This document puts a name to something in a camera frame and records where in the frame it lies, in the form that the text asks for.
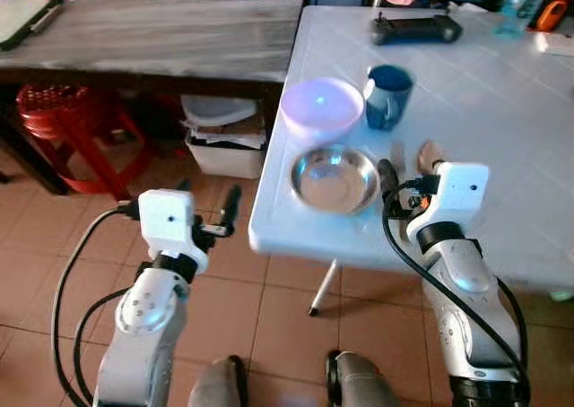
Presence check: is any brown wooden spoon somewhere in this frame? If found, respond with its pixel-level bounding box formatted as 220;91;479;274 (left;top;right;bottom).
416;140;446;176

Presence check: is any white storage bin with lid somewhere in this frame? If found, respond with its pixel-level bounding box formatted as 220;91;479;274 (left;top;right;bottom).
181;94;268;180

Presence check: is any white tiled table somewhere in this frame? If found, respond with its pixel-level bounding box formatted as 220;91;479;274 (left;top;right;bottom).
248;4;574;293

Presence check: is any dark blue mug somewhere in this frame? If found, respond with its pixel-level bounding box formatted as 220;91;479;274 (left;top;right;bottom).
362;64;416;131

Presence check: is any pink plastic bowl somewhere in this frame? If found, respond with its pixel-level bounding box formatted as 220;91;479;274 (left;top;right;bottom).
280;76;366;144

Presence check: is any white metal table leg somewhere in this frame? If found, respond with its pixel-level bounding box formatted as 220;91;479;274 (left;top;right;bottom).
308;259;341;317

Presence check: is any red plastic stool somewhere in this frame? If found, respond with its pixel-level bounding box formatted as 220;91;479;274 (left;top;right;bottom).
15;83;155;199

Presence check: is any grey wooden bench table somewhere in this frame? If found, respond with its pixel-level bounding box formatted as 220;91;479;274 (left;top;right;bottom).
0;0;308;92

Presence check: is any grey left robot leg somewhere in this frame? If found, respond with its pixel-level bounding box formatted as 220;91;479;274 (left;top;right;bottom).
187;355;249;407

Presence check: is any grey robot leg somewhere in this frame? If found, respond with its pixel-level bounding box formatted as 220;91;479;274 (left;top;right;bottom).
187;355;249;407
324;350;402;407

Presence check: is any white paper sheet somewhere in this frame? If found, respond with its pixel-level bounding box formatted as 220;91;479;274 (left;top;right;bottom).
535;32;574;57

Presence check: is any clear blue plastic bottle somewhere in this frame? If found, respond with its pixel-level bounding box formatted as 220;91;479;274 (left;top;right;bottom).
496;0;553;39

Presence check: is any orange and black tool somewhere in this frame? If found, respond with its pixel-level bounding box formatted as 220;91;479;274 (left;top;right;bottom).
529;0;574;33

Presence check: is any grey right robot leg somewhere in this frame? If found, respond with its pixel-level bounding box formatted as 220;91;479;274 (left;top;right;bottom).
324;350;402;407

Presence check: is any dark-framed tablet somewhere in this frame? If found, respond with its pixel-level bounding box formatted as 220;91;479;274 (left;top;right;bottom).
0;0;65;52

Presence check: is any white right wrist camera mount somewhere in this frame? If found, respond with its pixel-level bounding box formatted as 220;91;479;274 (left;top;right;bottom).
407;161;491;252

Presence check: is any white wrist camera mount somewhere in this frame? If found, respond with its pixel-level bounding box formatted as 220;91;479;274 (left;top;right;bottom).
138;189;210;274
407;161;491;252

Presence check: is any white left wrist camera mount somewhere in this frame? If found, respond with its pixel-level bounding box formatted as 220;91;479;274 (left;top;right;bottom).
138;189;210;274

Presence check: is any long black left arm cable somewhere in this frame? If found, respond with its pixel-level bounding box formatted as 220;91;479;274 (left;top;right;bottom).
51;206;141;407

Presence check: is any short black left arm cable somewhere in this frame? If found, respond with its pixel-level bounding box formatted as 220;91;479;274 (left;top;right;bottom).
73;287;132;406

